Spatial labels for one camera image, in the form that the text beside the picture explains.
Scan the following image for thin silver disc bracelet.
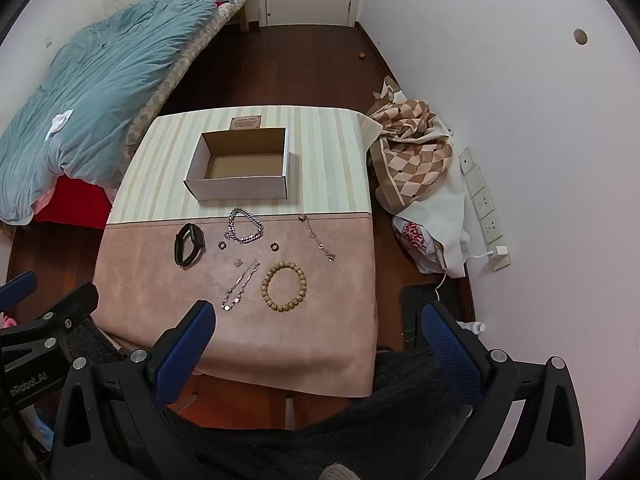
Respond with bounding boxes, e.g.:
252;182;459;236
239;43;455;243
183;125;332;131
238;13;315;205
298;214;337;263

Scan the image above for striped and pink tablecloth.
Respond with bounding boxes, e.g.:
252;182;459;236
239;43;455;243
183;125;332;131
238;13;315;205
92;106;378;398

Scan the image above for black flat floor object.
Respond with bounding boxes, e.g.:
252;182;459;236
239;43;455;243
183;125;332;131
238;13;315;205
400;284;446;351

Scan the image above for thick silver chain bracelet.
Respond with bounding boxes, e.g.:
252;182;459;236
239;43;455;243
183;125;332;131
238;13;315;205
224;208;264;244

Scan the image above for cardboard box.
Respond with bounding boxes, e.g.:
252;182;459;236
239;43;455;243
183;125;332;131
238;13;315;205
184;127;292;202

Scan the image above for patterned beige mattress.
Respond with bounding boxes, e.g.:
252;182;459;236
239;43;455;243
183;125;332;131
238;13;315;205
125;0;249;148

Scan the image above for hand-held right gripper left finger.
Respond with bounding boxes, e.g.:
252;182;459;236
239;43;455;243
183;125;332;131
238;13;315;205
50;300;217;480

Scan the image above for brown checked blanket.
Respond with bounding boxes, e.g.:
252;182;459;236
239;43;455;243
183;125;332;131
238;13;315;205
367;77;455;211

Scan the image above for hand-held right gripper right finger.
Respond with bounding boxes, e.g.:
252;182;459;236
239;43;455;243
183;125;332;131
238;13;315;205
421;301;587;480

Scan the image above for white wall socket strip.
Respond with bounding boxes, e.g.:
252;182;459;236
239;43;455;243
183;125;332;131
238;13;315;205
459;147;512;272

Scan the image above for black smartwatch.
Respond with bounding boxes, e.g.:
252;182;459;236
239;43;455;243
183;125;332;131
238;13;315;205
174;223;206;267

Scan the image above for person's dark trousers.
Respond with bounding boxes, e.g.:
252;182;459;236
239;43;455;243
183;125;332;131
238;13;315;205
65;317;501;480

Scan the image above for red and white plastic bag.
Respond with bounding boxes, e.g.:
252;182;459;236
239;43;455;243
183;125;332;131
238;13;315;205
392;217;446;273

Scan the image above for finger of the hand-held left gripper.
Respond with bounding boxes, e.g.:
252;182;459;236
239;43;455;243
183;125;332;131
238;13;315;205
0;281;100;361
0;271;39;313

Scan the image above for bed with blue duvet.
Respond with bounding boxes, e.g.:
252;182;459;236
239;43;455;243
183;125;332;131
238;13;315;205
0;0;218;225

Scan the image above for white charging cable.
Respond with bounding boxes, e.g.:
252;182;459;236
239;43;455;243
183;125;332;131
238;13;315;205
435;252;493;303

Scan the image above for red cloth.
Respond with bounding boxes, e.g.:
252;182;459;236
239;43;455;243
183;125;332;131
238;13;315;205
34;175;113;231

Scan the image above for white paper scrap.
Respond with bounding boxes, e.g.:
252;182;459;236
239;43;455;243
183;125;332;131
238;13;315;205
45;109;75;142

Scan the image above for silver link necklace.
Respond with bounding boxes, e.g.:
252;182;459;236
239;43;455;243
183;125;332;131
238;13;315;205
221;259;261;312

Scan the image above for wooden bead bracelet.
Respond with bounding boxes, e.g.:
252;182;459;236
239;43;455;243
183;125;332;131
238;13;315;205
261;261;307;315

